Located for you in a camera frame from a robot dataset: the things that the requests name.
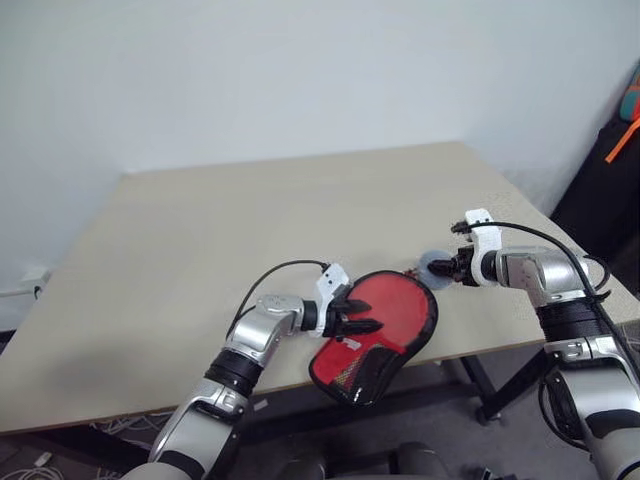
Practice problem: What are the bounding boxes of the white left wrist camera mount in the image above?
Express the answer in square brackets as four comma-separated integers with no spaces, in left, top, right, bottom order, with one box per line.
[313,263,352,337]

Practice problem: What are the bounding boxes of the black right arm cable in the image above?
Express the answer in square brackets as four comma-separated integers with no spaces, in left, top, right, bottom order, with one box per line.
[492,221,631,361]

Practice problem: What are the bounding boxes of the small grey round disc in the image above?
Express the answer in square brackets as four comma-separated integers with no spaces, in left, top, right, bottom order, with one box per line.
[417,248,456,291]

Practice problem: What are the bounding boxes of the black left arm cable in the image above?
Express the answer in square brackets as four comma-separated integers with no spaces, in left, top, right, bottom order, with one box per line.
[224,258,331,346]

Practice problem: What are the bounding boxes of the red black-trimmed pouch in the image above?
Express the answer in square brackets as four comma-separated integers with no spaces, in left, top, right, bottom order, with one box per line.
[307,269,440,407]

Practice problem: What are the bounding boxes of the white cables with plug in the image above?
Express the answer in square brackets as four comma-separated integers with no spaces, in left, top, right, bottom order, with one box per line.
[0,447,67,480]

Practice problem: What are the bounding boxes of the black table frame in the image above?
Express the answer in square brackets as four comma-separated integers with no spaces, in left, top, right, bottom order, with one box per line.
[234,344,506,441]

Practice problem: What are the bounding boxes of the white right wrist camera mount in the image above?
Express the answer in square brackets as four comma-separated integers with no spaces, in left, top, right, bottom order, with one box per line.
[464,208,504,287]

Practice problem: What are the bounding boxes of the white tangled cable bundle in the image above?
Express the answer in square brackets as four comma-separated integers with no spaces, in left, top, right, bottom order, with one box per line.
[89,413,171,439]

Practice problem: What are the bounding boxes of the black fabric bag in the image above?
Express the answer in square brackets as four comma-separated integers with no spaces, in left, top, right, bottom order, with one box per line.
[549,117,640,306]

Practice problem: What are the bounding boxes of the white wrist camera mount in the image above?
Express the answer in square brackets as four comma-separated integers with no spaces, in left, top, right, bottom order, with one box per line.
[464,208,504,287]
[313,263,352,337]

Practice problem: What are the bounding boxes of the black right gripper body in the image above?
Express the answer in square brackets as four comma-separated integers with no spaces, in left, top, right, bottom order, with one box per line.
[451,246,476,287]

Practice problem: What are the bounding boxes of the teal and orange item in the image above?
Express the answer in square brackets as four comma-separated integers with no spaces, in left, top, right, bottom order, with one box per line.
[624,64,640,124]

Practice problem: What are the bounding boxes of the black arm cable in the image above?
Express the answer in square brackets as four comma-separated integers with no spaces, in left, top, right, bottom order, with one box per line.
[224,258,331,346]
[492,221,631,361]

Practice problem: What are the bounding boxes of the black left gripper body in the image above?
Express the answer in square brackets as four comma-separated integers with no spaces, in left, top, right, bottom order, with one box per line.
[321,286,360,341]

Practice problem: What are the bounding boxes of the white wall socket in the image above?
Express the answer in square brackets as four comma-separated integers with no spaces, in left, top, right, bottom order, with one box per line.
[22,268,51,296]

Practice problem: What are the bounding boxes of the orange strap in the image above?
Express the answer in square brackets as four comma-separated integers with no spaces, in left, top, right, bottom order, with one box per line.
[604,115,640,164]

